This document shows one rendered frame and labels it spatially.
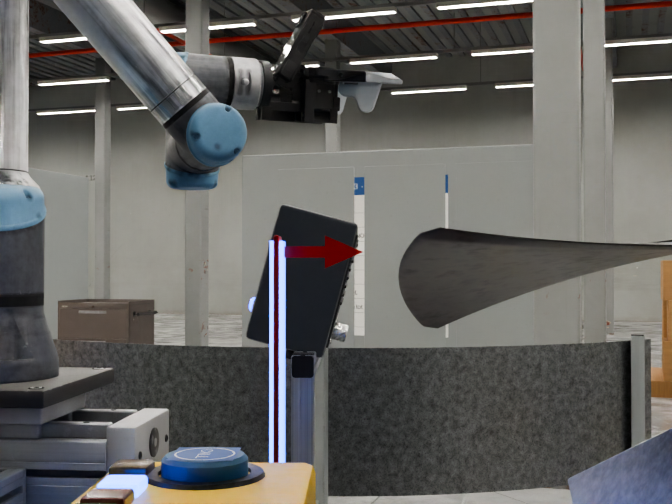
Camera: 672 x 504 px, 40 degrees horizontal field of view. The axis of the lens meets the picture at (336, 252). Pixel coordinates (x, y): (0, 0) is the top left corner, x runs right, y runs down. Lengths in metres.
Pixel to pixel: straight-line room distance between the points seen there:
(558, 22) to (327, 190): 2.62
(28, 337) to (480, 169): 5.88
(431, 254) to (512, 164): 6.18
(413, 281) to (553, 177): 4.36
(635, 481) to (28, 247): 0.72
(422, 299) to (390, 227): 6.21
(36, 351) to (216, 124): 0.35
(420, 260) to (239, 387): 1.95
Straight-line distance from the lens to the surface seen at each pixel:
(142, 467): 0.44
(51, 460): 1.09
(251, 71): 1.35
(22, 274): 1.13
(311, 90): 1.37
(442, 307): 0.76
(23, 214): 1.13
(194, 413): 2.63
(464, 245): 0.61
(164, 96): 1.18
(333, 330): 1.29
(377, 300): 6.96
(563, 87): 5.11
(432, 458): 2.58
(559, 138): 5.06
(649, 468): 0.71
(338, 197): 7.06
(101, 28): 1.19
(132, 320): 7.45
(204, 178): 1.30
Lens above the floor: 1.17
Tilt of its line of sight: 1 degrees up
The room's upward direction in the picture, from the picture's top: straight up
